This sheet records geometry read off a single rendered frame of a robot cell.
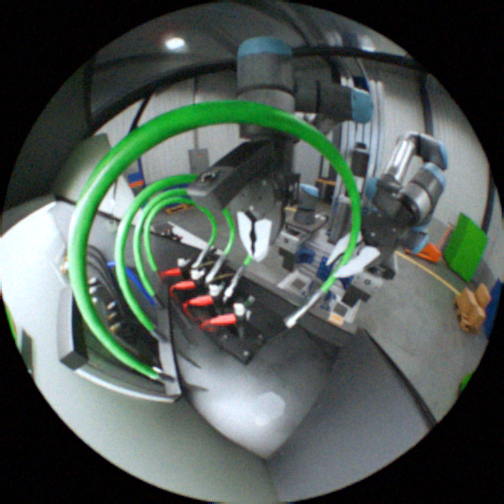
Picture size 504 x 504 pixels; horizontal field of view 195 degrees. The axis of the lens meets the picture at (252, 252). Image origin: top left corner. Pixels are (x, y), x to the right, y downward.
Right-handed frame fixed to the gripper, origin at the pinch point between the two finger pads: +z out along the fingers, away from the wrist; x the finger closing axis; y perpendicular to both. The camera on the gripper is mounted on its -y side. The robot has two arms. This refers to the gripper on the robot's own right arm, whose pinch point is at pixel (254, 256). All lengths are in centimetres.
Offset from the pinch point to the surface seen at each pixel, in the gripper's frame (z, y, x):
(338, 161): -16.2, -1.3, -10.3
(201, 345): 41.3, -14.3, 14.0
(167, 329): 14.3, -18.8, 9.9
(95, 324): -7.1, -22.4, -1.5
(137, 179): -4, 77, 522
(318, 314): 29.4, 18.0, -15.3
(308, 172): 23, 645, 205
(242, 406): 41.3, -20.7, -12.3
